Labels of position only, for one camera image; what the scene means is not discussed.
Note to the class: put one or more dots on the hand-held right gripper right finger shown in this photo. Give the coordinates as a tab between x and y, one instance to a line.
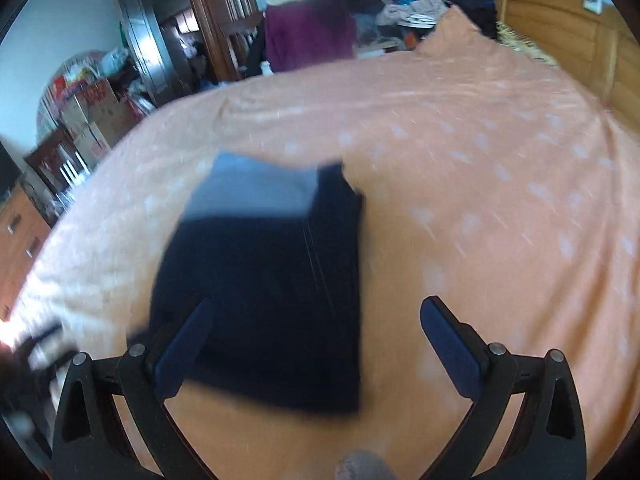
450	352

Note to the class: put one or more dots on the navy blue garment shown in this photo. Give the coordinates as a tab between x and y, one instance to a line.
270	280

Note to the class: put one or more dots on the wooden drawer cabinet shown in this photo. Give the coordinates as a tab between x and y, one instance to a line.
20	245

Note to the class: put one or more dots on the wooden wardrobe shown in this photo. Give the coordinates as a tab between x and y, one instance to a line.
220	10

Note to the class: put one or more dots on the wooden bed headboard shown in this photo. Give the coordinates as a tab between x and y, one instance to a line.
565	35

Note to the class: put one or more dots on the grey knitted cloth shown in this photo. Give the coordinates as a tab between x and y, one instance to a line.
365	466

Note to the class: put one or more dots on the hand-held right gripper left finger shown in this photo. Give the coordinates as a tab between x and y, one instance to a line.
182	347

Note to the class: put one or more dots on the orange bed sheet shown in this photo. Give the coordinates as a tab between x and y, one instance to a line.
450	185

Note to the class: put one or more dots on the stack of cardboard boxes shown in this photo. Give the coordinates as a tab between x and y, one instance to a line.
95	115

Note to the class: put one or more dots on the maroon jacket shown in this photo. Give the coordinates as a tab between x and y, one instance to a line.
307	30

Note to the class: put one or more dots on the wooden door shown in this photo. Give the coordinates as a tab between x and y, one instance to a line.
142	40

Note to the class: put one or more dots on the wooden chair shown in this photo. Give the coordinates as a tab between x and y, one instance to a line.
62	160

